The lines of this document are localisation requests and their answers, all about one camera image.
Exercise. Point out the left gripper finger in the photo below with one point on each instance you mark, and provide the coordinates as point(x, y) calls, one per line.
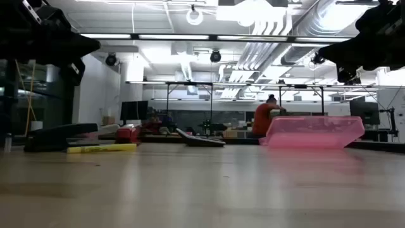
point(79, 41)
point(77, 55)

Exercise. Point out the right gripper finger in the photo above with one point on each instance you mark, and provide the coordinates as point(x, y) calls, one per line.
point(351, 47)
point(351, 59)

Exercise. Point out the pink translucent plastic case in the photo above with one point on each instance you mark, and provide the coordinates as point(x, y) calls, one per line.
point(313, 133)

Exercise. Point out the yellow highlighter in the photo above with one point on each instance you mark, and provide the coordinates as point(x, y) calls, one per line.
point(101, 148)

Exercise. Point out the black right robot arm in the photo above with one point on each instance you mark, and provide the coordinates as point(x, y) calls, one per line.
point(383, 16)

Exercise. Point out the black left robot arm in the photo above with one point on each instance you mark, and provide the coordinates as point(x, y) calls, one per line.
point(19, 16)

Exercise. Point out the round black ceiling lamp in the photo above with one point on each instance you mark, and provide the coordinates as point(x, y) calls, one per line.
point(111, 59)
point(215, 56)

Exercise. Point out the black computer monitor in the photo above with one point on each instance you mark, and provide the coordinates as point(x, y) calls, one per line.
point(134, 110)
point(364, 112)

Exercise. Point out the cardboard box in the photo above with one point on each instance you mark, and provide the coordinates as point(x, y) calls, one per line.
point(108, 121)

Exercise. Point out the white bucket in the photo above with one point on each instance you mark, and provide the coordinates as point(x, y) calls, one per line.
point(36, 125)

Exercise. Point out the grey white stapler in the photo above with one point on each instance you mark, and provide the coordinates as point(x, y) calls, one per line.
point(109, 129)

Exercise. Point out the black stapler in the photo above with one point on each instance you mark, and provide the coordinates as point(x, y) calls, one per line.
point(60, 136)

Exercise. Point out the red stapler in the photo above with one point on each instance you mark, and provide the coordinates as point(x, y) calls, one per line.
point(126, 134)

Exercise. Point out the long LED light bar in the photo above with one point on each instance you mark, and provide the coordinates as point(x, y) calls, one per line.
point(174, 37)

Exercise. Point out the clear water bottle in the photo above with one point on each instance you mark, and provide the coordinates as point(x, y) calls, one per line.
point(8, 142)

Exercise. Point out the grey desk calculator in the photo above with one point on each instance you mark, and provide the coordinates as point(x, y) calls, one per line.
point(202, 141)

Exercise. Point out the black ceiling camera cluster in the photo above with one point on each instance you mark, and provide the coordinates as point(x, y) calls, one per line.
point(318, 59)

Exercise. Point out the black workstation frame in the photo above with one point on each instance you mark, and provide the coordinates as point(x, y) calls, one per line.
point(300, 86)
point(190, 83)

